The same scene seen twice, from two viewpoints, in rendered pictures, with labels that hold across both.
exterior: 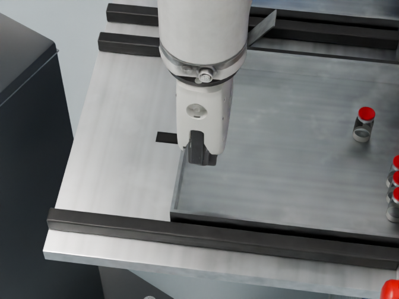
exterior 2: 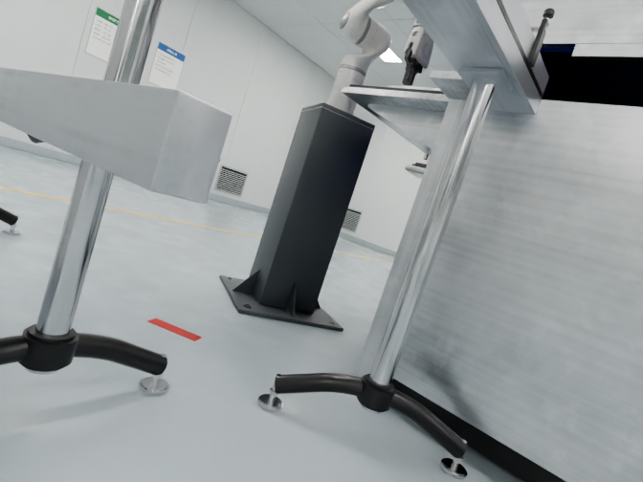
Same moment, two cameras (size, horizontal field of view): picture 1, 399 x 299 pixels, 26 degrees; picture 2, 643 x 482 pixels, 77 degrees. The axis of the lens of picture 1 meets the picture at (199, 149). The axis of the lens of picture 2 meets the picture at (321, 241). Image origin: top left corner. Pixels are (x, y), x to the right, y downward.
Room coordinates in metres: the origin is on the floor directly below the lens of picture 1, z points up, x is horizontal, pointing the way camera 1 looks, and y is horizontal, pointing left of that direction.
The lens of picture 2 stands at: (-0.68, -0.62, 0.48)
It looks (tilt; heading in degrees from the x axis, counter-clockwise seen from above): 5 degrees down; 30
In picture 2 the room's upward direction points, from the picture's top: 18 degrees clockwise
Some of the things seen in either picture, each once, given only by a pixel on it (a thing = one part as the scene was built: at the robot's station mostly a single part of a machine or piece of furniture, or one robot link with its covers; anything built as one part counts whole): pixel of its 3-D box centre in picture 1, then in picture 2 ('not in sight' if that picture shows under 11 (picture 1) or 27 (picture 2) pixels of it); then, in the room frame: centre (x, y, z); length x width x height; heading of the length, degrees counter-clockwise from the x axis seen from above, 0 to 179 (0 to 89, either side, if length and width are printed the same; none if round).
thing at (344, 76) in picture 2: not in sight; (344, 95); (0.81, 0.37, 0.95); 0.19 x 0.19 x 0.18
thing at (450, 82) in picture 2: not in sight; (466, 86); (0.35, -0.28, 0.87); 0.14 x 0.13 x 0.02; 82
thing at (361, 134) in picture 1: (363, 125); not in sight; (0.66, -0.20, 0.90); 0.02 x 0.02 x 0.04
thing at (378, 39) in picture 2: not in sight; (366, 49); (0.84, 0.36, 1.16); 0.19 x 0.12 x 0.24; 148
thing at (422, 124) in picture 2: not in sight; (406, 129); (0.56, -0.06, 0.80); 0.34 x 0.03 x 0.13; 82
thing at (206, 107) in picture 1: (203, 86); (419, 46); (0.58, 0.00, 1.07); 0.10 x 0.07 x 0.11; 172
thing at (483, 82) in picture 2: not in sight; (426, 248); (0.21, -0.36, 0.46); 0.09 x 0.09 x 0.77; 82
